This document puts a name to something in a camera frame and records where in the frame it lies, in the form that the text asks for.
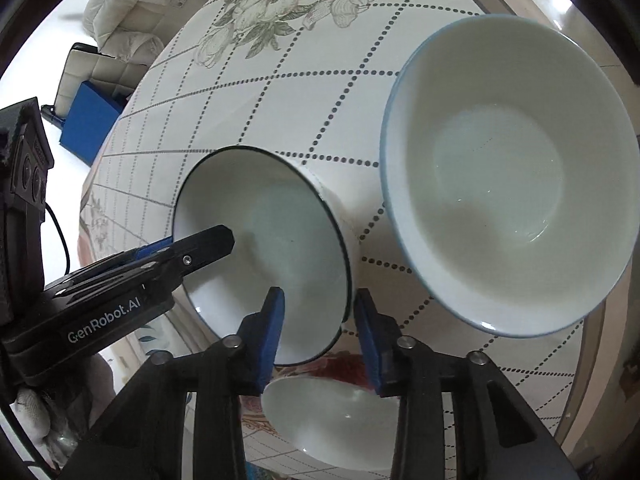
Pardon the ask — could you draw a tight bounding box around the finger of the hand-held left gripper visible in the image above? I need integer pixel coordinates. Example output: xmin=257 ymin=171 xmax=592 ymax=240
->
xmin=45 ymin=226 xmax=236 ymax=311
xmin=65 ymin=237 xmax=174 ymax=281

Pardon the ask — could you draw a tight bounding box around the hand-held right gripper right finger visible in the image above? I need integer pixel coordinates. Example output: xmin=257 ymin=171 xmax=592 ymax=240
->
xmin=354 ymin=288 xmax=581 ymax=480

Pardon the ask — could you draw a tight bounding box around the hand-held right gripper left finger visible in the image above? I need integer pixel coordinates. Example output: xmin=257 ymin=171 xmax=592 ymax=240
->
xmin=75 ymin=287 xmax=286 ymax=480

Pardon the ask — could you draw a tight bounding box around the black rimmed white bowl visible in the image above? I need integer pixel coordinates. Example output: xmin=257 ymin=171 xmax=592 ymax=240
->
xmin=171 ymin=146 xmax=352 ymax=366

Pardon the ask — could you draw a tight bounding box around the plain white bowl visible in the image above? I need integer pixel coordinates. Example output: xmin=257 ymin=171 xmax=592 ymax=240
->
xmin=261 ymin=377 xmax=401 ymax=472

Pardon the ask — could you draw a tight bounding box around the blue folder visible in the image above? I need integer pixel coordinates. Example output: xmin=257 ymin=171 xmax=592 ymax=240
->
xmin=59 ymin=81 xmax=132 ymax=167

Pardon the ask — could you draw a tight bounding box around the diamond pattern floral tablecloth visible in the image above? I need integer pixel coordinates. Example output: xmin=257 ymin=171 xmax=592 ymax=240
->
xmin=75 ymin=0 xmax=608 ymax=480

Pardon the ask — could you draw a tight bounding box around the cream cushioned folding chair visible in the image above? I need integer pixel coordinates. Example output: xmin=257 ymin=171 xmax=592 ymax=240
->
xmin=42 ymin=42 xmax=147 ymax=122

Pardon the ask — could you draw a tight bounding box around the blue rimmed white bowl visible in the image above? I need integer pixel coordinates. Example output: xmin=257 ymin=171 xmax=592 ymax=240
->
xmin=380 ymin=15 xmax=640 ymax=336

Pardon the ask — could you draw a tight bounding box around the white down jacket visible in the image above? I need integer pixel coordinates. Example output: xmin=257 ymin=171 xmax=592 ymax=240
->
xmin=82 ymin=0 xmax=251 ymax=63

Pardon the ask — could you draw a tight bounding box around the black cable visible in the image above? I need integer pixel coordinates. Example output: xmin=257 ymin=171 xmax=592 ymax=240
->
xmin=44 ymin=204 xmax=72 ymax=281

